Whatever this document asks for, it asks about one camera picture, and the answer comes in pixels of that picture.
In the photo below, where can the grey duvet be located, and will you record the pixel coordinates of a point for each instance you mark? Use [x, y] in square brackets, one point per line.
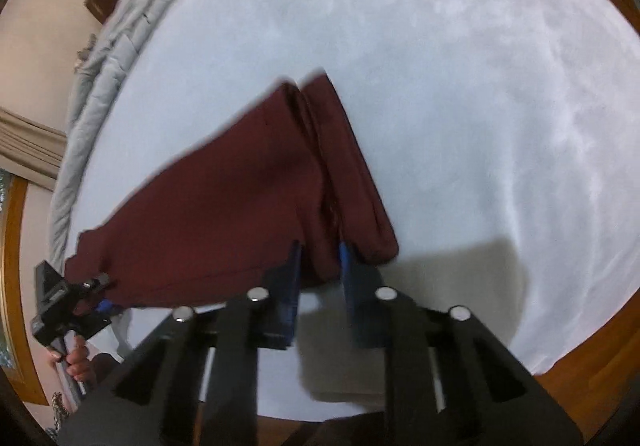
[100, 90]

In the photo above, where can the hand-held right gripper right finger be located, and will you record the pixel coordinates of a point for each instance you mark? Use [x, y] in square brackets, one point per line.
[350, 276]

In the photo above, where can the bed with pale sheet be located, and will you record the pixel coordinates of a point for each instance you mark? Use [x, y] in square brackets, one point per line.
[450, 75]

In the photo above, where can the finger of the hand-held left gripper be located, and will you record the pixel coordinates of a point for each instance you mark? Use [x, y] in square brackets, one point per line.
[92, 284]
[104, 307]

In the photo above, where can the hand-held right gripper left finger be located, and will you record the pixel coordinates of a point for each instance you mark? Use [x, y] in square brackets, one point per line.
[294, 271]

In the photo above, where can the person's left hand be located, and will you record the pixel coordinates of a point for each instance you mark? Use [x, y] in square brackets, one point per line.
[79, 362]

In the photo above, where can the wooden wall frame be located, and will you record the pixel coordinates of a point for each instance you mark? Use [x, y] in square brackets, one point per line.
[15, 301]

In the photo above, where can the maroon pants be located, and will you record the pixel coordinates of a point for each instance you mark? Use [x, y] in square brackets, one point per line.
[225, 201]

